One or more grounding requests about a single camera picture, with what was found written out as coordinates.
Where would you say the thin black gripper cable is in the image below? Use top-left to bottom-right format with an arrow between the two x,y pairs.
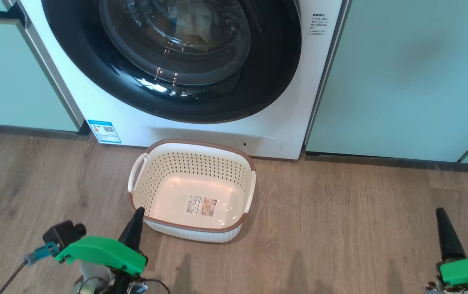
140,278 -> 171,294

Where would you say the printed basket product label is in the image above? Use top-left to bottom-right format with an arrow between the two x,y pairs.
185,194 -> 218,218

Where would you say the dark round washing machine door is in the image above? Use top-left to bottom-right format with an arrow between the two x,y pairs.
41,0 -> 303,124

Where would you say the pale teal cabinet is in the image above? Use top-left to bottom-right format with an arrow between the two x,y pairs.
305,0 -> 468,163

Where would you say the white front-load washing machine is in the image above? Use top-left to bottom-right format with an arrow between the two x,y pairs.
16,0 -> 350,160

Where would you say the blue energy label sticker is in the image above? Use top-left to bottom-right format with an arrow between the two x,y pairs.
87,119 -> 122,144

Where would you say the cream perforated laundry basket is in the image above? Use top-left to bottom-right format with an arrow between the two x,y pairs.
128,139 -> 257,244

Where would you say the yellow bear print garment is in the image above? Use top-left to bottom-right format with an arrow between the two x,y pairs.
169,4 -> 224,45

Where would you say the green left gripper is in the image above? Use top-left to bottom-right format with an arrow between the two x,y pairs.
54,207 -> 148,276

